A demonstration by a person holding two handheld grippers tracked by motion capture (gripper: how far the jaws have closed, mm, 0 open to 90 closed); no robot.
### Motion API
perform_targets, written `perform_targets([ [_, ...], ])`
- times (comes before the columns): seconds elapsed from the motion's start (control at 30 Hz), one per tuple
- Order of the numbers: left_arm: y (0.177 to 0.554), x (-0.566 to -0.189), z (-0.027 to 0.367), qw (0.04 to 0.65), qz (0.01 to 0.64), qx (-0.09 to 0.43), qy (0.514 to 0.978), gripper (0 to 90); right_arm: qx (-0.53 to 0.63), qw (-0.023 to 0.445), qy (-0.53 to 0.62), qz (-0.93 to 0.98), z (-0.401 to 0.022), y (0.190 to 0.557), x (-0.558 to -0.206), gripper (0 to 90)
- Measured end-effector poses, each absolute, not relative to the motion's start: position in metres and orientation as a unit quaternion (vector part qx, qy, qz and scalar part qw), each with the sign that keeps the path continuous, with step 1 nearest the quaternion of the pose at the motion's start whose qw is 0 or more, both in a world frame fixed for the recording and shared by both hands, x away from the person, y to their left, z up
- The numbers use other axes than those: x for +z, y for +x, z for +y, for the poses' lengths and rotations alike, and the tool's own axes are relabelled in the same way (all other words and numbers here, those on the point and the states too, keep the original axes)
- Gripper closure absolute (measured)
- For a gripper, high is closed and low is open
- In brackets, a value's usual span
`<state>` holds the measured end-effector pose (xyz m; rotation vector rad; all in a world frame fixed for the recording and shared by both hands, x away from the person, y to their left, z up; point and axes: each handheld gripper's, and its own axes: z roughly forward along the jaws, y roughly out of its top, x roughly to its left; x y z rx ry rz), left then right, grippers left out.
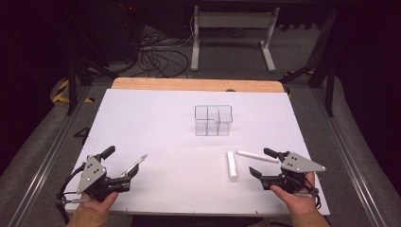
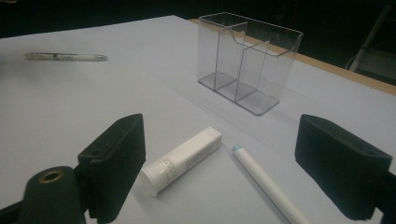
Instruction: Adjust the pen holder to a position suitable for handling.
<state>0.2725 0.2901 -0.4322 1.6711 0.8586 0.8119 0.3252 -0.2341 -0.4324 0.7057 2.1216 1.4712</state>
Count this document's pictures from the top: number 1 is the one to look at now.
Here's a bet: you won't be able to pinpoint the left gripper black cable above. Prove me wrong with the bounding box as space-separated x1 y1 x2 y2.
55 163 96 206

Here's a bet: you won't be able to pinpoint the yellow black hazard tape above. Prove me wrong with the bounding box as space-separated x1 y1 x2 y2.
51 79 96 104

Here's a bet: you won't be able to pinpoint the silver pen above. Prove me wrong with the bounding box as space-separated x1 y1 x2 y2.
120 153 148 178

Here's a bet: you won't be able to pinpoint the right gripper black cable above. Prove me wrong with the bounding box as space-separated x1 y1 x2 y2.
295 184 323 211

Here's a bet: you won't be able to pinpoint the wooden table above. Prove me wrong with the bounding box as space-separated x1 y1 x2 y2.
111 77 286 94

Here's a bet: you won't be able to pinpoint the person's right hand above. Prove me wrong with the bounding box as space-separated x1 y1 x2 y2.
270 171 318 218

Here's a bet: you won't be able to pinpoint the white table board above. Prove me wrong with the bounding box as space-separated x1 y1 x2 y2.
64 88 331 218

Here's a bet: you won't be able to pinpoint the aluminium floor rail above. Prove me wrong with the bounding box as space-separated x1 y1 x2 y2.
7 86 93 227
310 88 392 227

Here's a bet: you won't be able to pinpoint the clear plastic organizer box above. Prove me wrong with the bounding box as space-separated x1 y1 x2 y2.
194 104 234 137

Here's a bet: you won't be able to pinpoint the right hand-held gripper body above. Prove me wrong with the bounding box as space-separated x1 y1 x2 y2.
260 151 327 194

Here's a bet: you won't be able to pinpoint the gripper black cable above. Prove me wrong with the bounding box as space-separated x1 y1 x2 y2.
295 184 323 211
55 163 96 206

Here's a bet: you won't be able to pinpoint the person's left hand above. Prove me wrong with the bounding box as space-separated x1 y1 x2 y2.
79 190 119 216

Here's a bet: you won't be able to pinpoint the thick white marker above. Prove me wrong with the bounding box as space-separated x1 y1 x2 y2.
226 150 238 182

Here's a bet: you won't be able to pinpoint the black metal stand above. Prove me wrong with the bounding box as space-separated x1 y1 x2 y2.
278 9 338 118
61 4 118 116

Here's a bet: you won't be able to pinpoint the white metal stand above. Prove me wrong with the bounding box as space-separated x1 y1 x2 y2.
190 5 281 73

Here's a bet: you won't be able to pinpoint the black floor cables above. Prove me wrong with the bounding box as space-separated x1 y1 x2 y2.
134 26 195 79

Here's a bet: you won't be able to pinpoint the thin white pen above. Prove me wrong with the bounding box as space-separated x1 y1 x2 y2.
235 149 280 164

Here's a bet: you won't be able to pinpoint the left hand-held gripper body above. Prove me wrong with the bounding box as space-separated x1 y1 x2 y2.
76 154 131 202

